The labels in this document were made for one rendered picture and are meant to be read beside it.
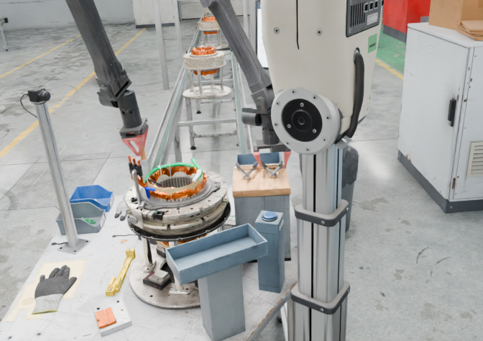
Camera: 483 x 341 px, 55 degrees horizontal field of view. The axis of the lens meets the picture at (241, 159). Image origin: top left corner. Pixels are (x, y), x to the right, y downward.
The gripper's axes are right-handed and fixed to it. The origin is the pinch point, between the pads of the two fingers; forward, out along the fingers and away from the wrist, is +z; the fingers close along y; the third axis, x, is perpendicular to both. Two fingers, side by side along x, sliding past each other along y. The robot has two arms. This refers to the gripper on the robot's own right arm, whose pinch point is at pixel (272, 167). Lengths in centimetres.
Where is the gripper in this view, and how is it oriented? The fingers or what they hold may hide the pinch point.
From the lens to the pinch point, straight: 159.2
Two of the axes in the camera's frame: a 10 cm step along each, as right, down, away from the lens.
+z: 0.8, 9.2, 3.7
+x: 0.0, 3.7, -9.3
